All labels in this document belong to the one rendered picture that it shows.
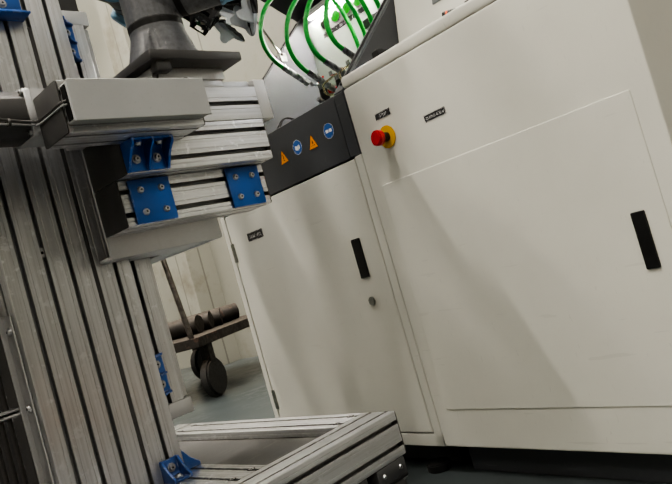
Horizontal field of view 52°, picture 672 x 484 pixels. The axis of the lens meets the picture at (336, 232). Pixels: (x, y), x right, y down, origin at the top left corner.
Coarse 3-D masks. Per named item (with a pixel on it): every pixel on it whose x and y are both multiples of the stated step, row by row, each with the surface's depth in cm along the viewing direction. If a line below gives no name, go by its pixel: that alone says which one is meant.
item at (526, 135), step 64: (448, 0) 169; (512, 0) 128; (576, 0) 119; (640, 0) 116; (448, 64) 142; (512, 64) 131; (576, 64) 121; (640, 64) 113; (448, 128) 145; (512, 128) 133; (576, 128) 123; (640, 128) 115; (384, 192) 162; (448, 192) 148; (512, 192) 136; (576, 192) 126; (640, 192) 117; (448, 256) 151; (512, 256) 139; (576, 256) 128; (640, 256) 119; (448, 320) 155; (512, 320) 142; (576, 320) 130; (640, 320) 121; (448, 384) 158; (512, 384) 145; (576, 384) 133; (640, 384) 123; (512, 448) 148; (576, 448) 136; (640, 448) 126
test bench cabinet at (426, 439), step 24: (360, 168) 167; (384, 240) 165; (240, 288) 218; (408, 336) 165; (432, 408) 164; (408, 432) 173; (432, 432) 167; (408, 456) 184; (432, 456) 177; (456, 456) 171
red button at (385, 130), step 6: (384, 126) 158; (372, 132) 157; (378, 132) 155; (384, 132) 157; (390, 132) 157; (372, 138) 156; (378, 138) 155; (384, 138) 155; (390, 138) 157; (378, 144) 156; (384, 144) 159; (390, 144) 158
